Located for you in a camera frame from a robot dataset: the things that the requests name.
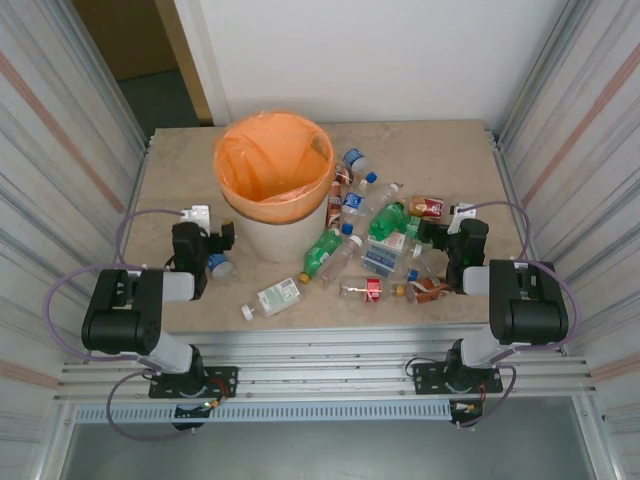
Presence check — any small clear plastic bottle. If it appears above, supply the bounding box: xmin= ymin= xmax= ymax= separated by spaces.
xmin=206 ymin=252 xmax=240 ymax=287

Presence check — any clear bottle red print label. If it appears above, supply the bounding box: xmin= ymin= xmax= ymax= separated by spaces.
xmin=368 ymin=231 xmax=425 ymax=259

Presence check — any crushed green plastic bottle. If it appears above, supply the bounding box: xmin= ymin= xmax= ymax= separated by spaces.
xmin=368 ymin=200 xmax=422 ymax=242
xmin=298 ymin=228 xmax=346 ymax=285

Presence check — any soda water bottle blue cap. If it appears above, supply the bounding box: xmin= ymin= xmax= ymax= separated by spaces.
xmin=359 ymin=247 xmax=421 ymax=281

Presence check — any lime label white cap bottle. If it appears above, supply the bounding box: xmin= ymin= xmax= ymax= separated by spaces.
xmin=240 ymin=277 xmax=305 ymax=321

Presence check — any blue label water bottle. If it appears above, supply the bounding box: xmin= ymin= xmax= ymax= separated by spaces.
xmin=341 ymin=146 xmax=379 ymax=184
xmin=341 ymin=191 xmax=369 ymax=236

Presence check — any white waste bin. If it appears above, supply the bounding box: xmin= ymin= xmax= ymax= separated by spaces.
xmin=223 ymin=189 xmax=332 ymax=264

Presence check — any orange plastic bin liner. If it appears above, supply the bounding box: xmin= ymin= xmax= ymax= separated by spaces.
xmin=213 ymin=110 xmax=335 ymax=225

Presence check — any brown wooden door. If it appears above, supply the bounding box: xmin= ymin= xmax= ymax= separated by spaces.
xmin=153 ymin=0 xmax=215 ymax=127

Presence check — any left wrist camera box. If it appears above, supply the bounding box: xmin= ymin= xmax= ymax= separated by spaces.
xmin=179 ymin=203 xmax=212 ymax=227

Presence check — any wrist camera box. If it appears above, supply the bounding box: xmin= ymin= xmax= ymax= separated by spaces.
xmin=447 ymin=201 xmax=477 ymax=235
xmin=179 ymin=203 xmax=212 ymax=227

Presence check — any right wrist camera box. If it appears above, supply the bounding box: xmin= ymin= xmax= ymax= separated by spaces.
xmin=447 ymin=201 xmax=477 ymax=235

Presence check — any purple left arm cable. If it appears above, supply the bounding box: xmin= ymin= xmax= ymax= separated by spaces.
xmin=42 ymin=207 xmax=196 ymax=442

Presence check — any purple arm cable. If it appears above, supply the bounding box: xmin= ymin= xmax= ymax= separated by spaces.
xmin=42 ymin=207 xmax=196 ymax=442
xmin=457 ymin=200 xmax=584 ymax=430

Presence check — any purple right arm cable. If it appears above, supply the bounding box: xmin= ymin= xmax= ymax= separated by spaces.
xmin=457 ymin=200 xmax=584 ymax=430

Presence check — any aluminium rail frame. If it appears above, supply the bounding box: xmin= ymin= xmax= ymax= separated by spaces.
xmin=53 ymin=324 xmax=599 ymax=406

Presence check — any red power wire with connector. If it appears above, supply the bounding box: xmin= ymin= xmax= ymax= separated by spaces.
xmin=451 ymin=382 xmax=489 ymax=415
xmin=202 ymin=377 xmax=237 ymax=410

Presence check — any aluminium frame upright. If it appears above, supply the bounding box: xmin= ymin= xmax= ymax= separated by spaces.
xmin=59 ymin=0 xmax=154 ymax=154
xmin=497 ymin=0 xmax=591 ymax=151

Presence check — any grey slotted cable duct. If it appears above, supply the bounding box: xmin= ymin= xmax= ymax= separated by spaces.
xmin=73 ymin=402 xmax=454 ymax=425

